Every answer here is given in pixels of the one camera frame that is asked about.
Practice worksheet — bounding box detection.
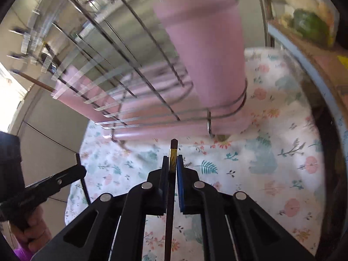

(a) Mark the person's left hand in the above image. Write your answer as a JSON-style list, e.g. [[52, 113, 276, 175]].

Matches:
[[13, 206, 53, 254]]

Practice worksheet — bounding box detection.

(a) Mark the brown cardboard sheet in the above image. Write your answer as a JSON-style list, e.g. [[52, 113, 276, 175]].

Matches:
[[299, 41, 348, 109]]

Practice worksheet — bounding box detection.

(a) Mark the pink plastic drip tray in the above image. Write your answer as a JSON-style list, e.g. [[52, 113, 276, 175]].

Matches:
[[110, 68, 245, 143]]

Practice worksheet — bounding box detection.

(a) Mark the pink plastic utensil cup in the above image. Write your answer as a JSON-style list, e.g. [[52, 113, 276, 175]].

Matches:
[[154, 0, 249, 134]]

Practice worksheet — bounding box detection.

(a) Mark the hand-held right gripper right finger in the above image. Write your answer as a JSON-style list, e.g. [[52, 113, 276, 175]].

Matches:
[[176, 154, 317, 261]]

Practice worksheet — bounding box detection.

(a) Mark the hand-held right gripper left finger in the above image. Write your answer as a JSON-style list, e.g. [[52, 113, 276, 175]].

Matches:
[[31, 155, 170, 261]]

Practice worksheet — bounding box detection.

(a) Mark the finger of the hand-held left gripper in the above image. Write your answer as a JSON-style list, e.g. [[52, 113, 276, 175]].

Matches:
[[25, 165, 87, 205]]

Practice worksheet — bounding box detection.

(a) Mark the floral tablecloth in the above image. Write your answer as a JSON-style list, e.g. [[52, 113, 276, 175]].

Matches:
[[65, 47, 327, 261]]

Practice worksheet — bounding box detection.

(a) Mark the metal wire utensil rack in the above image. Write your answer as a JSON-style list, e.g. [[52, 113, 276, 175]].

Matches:
[[8, 0, 248, 142]]

